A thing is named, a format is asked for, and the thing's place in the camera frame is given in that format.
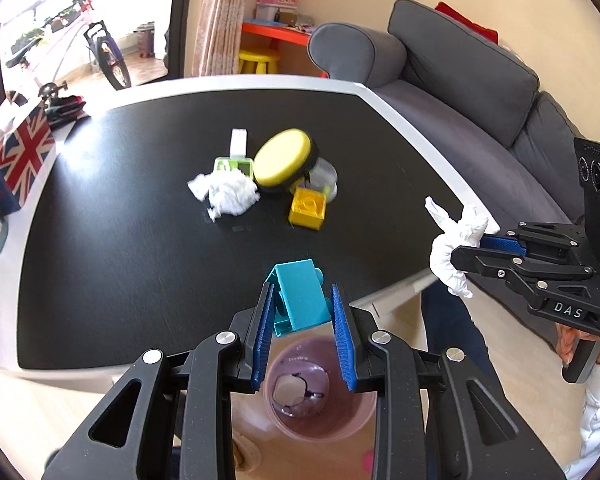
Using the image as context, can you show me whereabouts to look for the pink plastic waste bin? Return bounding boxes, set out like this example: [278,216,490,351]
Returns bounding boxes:
[260,337,381,443]

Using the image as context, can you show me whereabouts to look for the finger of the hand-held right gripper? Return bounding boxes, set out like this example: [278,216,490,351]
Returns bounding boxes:
[480,221,581,261]
[450,246,595,293]

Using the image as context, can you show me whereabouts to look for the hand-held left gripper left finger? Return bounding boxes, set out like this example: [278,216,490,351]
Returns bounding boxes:
[42,282,276,480]

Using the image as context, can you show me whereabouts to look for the dark door frame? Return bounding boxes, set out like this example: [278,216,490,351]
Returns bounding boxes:
[164,0,197,81]

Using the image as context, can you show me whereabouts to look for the person's leg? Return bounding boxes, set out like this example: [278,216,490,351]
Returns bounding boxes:
[420,280,496,391]

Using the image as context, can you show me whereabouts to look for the red cushion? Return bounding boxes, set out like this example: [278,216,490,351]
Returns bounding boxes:
[435,1,498,46]

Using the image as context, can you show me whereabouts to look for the yellow stool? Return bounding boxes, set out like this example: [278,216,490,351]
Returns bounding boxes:
[238,49,281,75]

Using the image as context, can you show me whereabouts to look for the purple suitcase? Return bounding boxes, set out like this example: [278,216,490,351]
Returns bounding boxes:
[137,22,156,58]

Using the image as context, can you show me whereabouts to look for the grey sofa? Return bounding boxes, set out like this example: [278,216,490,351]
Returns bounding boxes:
[307,0,596,241]

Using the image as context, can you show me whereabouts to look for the green digital timer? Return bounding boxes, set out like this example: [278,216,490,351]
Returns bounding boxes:
[213,156,255,181]

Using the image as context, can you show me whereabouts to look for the union jack bag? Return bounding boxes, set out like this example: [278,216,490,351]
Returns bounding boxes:
[0,92,57,213]

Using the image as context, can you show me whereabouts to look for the red small table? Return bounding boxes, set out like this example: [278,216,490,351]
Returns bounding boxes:
[240,17,331,78]

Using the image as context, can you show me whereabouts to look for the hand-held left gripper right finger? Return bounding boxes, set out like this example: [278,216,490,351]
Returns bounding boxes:
[330,284,566,480]

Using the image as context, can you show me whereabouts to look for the twisted white tissue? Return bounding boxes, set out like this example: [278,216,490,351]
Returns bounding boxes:
[425,196,491,300]

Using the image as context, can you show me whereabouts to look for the grey storage box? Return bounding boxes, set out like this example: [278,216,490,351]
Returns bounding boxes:
[254,2,293,23]

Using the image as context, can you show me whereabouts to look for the person's right hand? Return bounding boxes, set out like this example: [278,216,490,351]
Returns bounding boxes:
[554,322,600,366]

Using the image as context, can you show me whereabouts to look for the patterned curtain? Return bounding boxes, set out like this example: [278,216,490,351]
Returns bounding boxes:
[197,0,246,78]

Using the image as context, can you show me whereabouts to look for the white round lid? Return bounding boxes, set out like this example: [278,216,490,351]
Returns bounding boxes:
[272,375,307,407]

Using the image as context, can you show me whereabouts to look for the teal toy block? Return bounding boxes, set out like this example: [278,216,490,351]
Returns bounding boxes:
[265,259,332,337]

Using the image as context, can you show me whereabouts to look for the yellow toy block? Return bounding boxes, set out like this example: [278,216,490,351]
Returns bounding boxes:
[288,187,327,232]

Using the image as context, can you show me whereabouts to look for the bicycle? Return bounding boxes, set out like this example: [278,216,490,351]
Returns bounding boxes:
[5,0,132,106]

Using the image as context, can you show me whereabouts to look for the dark shoes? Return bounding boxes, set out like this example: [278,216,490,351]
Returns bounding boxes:
[45,94,88,128]

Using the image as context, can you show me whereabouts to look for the clutter of small toys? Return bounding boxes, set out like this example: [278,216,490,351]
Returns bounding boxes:
[280,10,316,33]

